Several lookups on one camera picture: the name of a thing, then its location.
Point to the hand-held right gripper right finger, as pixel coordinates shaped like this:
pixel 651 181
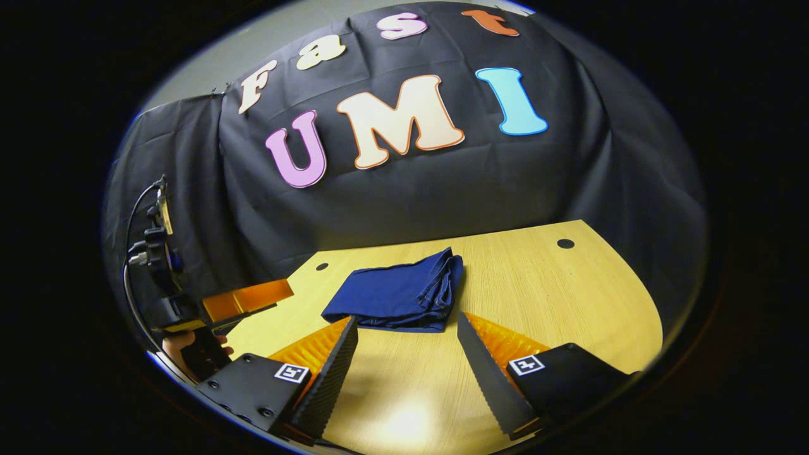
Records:
pixel 486 373

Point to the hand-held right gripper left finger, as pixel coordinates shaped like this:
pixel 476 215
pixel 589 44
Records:
pixel 332 373

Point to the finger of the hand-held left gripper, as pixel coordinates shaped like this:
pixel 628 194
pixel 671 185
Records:
pixel 246 300

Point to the black backdrop cloth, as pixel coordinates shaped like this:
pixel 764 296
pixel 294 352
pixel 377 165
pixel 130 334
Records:
pixel 411 202

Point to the blue jeans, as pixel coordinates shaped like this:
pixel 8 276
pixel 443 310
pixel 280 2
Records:
pixel 392 294

